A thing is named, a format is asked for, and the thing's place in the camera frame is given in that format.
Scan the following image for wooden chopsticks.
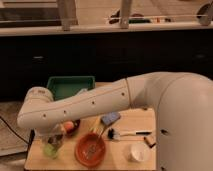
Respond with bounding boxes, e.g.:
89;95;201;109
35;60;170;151
89;117;101;133

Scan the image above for blue sponge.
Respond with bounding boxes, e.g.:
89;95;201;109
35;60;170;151
101;112;121;126

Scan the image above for black cable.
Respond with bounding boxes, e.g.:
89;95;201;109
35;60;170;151
0;115;31;146

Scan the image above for metal fork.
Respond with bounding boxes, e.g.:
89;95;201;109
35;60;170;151
86;132;106;159

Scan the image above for green cup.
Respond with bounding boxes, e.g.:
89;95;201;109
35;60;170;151
43;143;58;159

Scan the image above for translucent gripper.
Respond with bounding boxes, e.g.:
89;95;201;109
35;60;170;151
42;130;64;147

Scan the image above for green plastic tray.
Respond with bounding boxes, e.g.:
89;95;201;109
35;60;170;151
47;76;95;100

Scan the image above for orange plastic bowl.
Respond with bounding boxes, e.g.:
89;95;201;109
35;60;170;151
75;133;106;168

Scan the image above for dark bowl with fruit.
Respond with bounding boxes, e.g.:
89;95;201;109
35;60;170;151
65;120;80;136

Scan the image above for white cup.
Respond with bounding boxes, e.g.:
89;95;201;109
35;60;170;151
130;143;145;162

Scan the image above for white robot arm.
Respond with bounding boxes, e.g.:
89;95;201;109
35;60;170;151
17;72;213;171

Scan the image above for black dish brush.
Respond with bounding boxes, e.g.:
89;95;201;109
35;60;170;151
107;129;150;140

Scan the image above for orange fruit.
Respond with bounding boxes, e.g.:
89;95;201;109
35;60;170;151
63;121;74;131

